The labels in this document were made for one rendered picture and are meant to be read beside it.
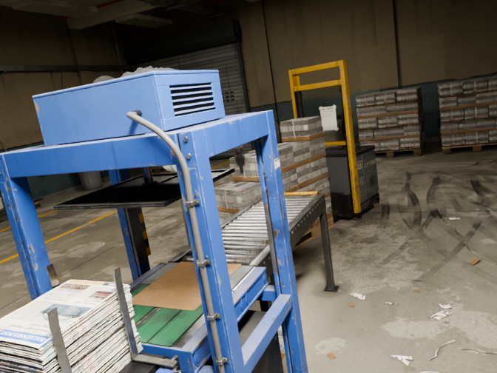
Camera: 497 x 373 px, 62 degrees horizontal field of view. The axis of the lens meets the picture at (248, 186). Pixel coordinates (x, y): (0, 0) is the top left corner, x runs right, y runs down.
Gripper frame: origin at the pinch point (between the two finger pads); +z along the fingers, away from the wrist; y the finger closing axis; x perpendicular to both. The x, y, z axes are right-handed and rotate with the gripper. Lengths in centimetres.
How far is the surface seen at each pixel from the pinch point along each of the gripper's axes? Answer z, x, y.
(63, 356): -3, 243, -158
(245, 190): 15.2, 18.9, -19.0
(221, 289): -7, 199, -178
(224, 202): 25.7, 25.6, 3.3
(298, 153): -1, -68, -18
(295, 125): -28, -91, -2
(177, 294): 16, 180, -124
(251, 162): -5.9, -2.6, -11.2
